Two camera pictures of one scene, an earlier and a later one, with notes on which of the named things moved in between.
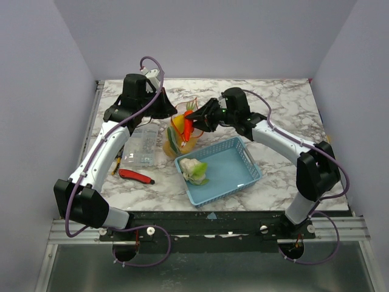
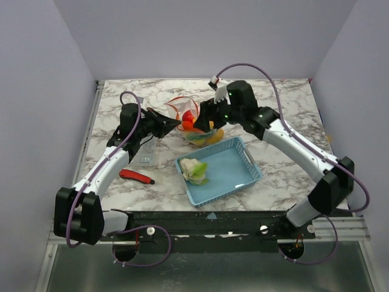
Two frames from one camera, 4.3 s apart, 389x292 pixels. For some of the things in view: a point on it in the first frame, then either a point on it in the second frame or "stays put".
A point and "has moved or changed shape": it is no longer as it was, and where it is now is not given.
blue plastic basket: x=231 y=166 stays put
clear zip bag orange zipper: x=181 y=135 has moved or changed shape
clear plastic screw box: x=140 y=149 stays put
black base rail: x=211 y=232 stays put
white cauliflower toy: x=194 y=171 stays put
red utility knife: x=134 y=176 stays put
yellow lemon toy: x=168 y=149 → x=200 y=142
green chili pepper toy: x=171 y=135 → x=196 y=136
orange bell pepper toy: x=189 y=146 → x=216 y=137
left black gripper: x=167 y=109 → x=165 y=125
